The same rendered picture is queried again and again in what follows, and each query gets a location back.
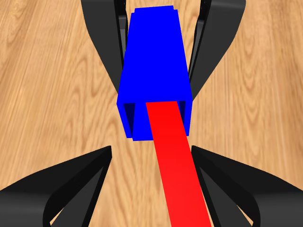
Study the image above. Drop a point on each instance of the thin red peg bar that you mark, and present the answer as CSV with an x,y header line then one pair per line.
x,y
175,165

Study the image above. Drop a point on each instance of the blue hollow socket block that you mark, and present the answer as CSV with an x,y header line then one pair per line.
x,y
154,59

